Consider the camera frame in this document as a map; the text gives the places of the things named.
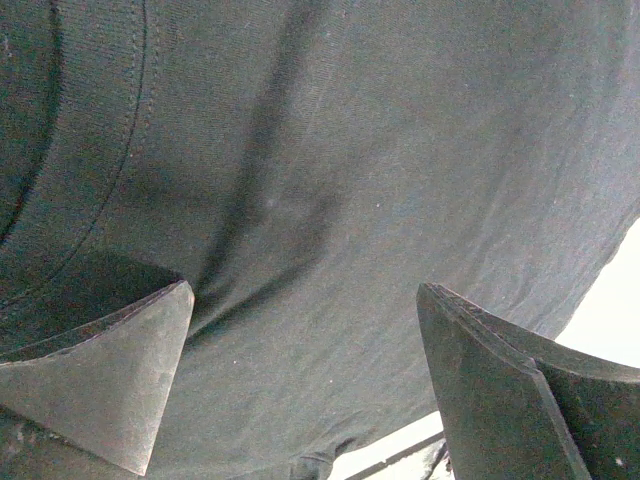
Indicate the black t-shirt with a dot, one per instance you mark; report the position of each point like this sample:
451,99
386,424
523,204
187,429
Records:
304,166

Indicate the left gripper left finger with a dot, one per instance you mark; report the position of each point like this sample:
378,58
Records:
104,386

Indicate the aluminium rail frame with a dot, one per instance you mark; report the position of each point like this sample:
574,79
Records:
419,461

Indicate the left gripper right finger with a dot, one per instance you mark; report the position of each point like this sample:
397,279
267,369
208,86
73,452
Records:
516,405

